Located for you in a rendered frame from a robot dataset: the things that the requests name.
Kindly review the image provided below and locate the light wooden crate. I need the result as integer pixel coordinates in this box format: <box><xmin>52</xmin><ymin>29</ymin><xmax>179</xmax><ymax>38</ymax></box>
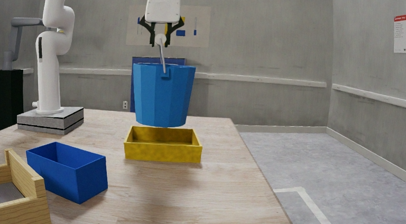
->
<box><xmin>0</xmin><ymin>148</ymin><xmax>52</xmax><ymax>224</ymax></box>

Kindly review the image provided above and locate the blue open-top box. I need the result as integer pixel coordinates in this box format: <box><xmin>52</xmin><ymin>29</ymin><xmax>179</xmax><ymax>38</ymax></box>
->
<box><xmin>26</xmin><ymin>142</ymin><xmax>108</xmax><ymax>204</ymax></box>

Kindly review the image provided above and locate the yellow rectangular tray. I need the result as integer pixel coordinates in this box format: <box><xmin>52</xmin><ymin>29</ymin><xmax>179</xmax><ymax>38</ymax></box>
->
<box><xmin>124</xmin><ymin>126</ymin><xmax>202</xmax><ymax>163</ymax></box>

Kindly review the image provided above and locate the blue pail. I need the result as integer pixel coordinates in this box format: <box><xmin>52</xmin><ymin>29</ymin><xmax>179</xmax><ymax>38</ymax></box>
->
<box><xmin>133</xmin><ymin>33</ymin><xmax>196</xmax><ymax>128</ymax></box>

